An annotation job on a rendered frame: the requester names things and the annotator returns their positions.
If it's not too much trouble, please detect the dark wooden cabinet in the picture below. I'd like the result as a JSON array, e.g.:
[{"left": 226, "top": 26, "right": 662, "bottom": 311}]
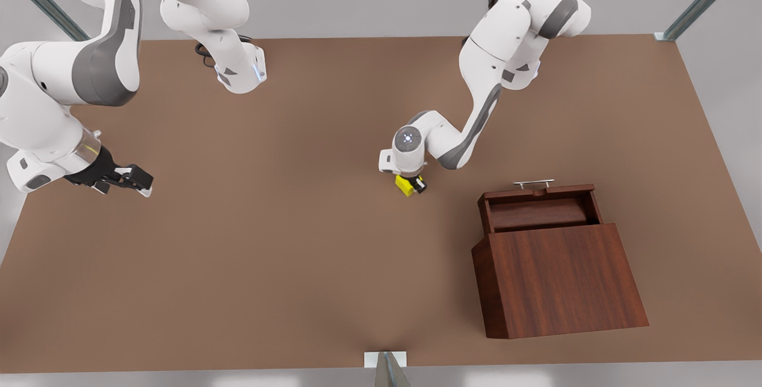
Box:
[{"left": 471, "top": 223, "right": 650, "bottom": 340}]

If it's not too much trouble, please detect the dark wooden drawer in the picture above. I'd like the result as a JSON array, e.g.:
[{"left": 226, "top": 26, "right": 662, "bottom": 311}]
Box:
[{"left": 477, "top": 183, "right": 604, "bottom": 235}]

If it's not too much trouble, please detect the black cable loop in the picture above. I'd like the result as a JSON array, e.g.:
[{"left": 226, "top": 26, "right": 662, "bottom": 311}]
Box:
[{"left": 195, "top": 35, "right": 254, "bottom": 70}]

